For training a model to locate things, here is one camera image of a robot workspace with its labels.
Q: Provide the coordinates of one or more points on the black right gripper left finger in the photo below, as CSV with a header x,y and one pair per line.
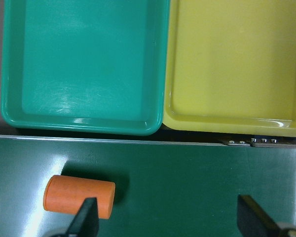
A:
x,y
86,221

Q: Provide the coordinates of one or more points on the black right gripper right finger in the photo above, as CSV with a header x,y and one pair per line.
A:
x,y
252,220

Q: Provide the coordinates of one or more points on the plain orange cylinder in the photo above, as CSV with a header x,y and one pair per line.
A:
x,y
65,194

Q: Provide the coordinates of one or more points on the green conveyor belt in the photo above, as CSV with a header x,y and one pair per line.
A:
x,y
162,189

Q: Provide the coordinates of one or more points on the yellow plastic tray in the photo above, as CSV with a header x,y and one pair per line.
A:
x,y
231,67

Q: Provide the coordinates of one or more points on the green plastic tray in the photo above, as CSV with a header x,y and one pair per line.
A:
x,y
84,65

